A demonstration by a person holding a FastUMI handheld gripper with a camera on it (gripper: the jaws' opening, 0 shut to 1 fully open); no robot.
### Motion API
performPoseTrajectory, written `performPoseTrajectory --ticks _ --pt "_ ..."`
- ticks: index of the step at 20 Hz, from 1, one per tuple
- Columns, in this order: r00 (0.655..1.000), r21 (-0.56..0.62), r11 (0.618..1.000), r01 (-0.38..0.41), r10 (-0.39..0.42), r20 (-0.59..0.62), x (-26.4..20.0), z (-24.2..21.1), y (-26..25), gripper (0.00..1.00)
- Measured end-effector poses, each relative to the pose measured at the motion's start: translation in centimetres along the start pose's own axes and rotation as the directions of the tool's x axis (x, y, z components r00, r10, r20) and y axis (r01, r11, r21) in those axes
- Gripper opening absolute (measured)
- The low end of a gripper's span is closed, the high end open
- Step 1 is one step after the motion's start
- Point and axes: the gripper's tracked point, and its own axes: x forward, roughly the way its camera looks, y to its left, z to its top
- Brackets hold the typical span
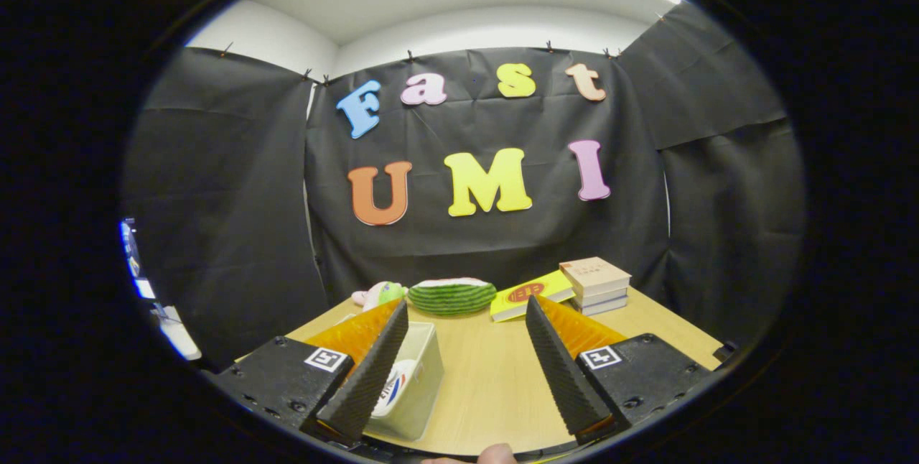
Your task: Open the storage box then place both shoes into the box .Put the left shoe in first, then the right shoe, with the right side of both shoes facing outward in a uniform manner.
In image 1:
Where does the white canvas shoe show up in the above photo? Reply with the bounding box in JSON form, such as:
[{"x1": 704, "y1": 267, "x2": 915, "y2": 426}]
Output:
[{"x1": 371, "y1": 358, "x2": 419, "y2": 419}]

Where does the yellow book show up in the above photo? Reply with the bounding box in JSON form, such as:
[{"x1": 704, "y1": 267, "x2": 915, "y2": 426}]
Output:
[{"x1": 490, "y1": 269, "x2": 577, "y2": 323}]

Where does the pink and green plush toy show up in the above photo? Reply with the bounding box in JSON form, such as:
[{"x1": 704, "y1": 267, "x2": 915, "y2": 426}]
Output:
[{"x1": 351, "y1": 281, "x2": 409, "y2": 312}]

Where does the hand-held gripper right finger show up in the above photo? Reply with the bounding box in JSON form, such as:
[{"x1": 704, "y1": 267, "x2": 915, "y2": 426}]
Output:
[{"x1": 524, "y1": 295, "x2": 712, "y2": 445}]

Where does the watermelon slice plush toy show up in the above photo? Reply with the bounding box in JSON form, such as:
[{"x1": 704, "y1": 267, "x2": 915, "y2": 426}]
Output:
[{"x1": 407, "y1": 277, "x2": 498, "y2": 317}]

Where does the pale green fabric storage box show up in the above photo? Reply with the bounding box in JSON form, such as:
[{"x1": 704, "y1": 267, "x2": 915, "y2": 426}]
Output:
[{"x1": 336, "y1": 313, "x2": 446, "y2": 443}]

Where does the white flat object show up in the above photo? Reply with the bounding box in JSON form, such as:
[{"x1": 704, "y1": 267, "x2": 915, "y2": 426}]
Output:
[{"x1": 152, "y1": 304, "x2": 203, "y2": 362}]

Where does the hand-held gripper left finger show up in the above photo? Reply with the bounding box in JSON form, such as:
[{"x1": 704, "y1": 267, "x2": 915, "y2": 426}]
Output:
[{"x1": 208, "y1": 299, "x2": 410, "y2": 445}]

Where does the beige cover book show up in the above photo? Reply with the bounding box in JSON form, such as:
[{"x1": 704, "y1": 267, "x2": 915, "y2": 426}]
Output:
[{"x1": 559, "y1": 256, "x2": 633, "y2": 298}]

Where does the pale paperback book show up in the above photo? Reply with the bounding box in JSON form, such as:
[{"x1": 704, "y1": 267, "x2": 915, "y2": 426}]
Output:
[
  {"x1": 574, "y1": 287, "x2": 630, "y2": 308},
  {"x1": 580, "y1": 297, "x2": 629, "y2": 317}
]

